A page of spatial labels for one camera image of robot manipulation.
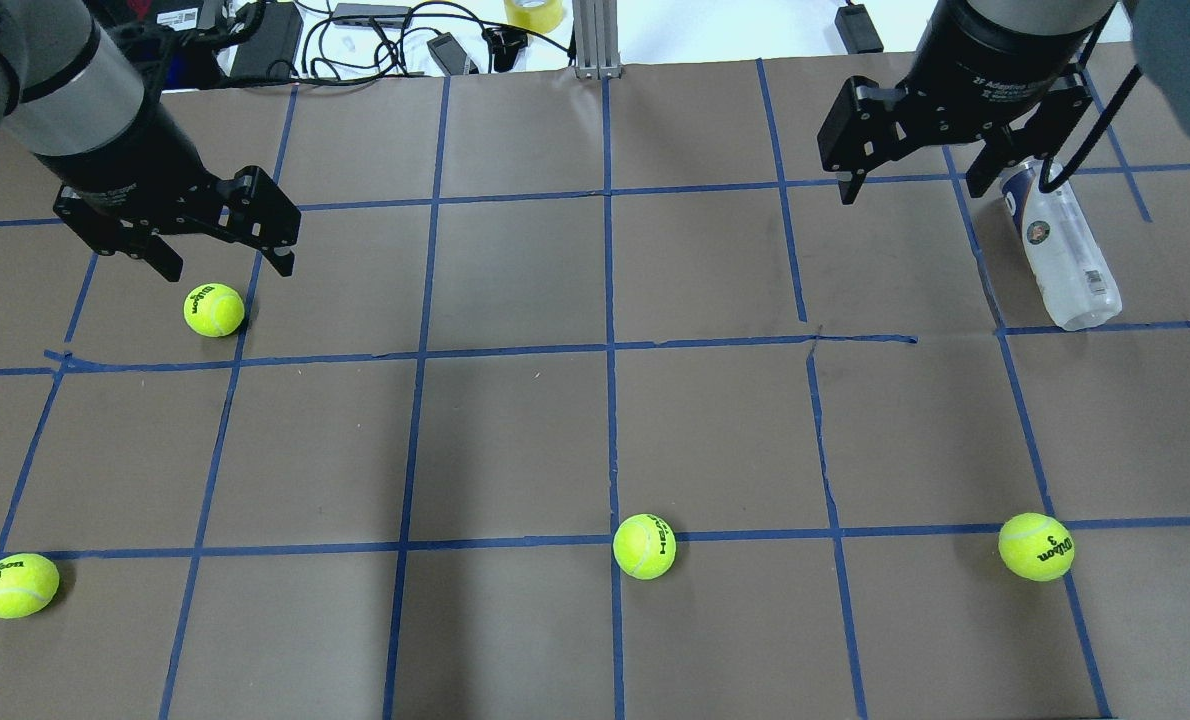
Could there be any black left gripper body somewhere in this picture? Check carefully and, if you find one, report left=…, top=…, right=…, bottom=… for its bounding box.
left=52, top=100, right=244, bottom=256

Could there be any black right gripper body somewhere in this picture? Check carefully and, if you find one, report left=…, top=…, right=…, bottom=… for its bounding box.
left=854, top=1, right=1095, bottom=151

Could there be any clear tennis ball can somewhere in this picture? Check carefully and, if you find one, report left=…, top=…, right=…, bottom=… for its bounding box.
left=998, top=159, right=1125, bottom=331

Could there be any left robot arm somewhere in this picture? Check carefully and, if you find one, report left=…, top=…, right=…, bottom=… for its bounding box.
left=0, top=1, right=301, bottom=282

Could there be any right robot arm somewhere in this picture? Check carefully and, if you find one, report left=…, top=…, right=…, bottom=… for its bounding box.
left=816, top=1, right=1190, bottom=204

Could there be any tennis ball near left gripper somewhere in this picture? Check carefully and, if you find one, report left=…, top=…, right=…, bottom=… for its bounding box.
left=182, top=283, right=248, bottom=338

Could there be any tennis ball far left corner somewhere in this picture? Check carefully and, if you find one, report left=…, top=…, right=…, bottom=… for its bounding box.
left=0, top=553, right=61, bottom=619

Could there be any tennis ball right side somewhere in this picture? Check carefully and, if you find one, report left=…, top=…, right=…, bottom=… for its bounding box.
left=997, top=512, right=1076, bottom=582

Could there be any centre Head tennis ball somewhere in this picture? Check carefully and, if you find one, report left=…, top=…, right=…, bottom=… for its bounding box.
left=612, top=512, right=677, bottom=582

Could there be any small black power brick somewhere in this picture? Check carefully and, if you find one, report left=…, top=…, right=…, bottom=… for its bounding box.
left=834, top=1, right=887, bottom=55

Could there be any black power adapter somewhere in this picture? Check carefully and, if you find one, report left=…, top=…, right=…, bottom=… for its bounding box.
left=228, top=4, right=303, bottom=82

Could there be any yellow tape roll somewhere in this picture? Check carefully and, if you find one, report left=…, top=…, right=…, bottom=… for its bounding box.
left=503, top=0, right=566, bottom=35

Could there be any black cable bundle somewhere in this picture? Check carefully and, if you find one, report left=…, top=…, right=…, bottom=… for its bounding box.
left=300, top=2, right=576, bottom=83

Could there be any aluminium frame post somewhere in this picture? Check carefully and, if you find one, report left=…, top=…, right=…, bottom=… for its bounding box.
left=572, top=0, right=624, bottom=79

